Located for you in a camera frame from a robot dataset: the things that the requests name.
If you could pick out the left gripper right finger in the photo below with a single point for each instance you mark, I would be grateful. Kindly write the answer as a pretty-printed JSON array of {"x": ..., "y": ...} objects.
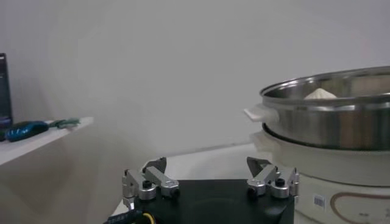
[{"x": 286, "y": 182}]

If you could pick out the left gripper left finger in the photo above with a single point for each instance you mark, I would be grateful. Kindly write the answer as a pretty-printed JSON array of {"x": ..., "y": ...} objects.
[{"x": 134, "y": 182}]

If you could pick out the white steamed baozi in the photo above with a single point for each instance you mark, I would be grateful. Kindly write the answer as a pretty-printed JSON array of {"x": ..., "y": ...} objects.
[{"x": 320, "y": 95}]

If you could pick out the stainless steel steamer basket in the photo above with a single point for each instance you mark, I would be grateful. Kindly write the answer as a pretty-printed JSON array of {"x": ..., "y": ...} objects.
[{"x": 320, "y": 128}]

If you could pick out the white electric cooker base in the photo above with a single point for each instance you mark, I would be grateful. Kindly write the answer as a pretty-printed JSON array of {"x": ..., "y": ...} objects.
[{"x": 335, "y": 170}]

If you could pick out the green and grey tool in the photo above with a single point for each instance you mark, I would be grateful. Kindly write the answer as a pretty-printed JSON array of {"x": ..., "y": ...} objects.
[{"x": 65, "y": 123}]

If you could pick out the white side table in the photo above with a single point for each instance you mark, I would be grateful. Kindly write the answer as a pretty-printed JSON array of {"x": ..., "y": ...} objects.
[{"x": 36, "y": 146}]

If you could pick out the blue computer mouse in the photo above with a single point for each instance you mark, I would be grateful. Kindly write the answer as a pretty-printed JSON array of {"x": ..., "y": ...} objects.
[{"x": 26, "y": 130}]

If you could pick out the dark monitor screen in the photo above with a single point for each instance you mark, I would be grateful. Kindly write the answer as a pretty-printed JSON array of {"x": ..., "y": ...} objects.
[{"x": 4, "y": 88}]

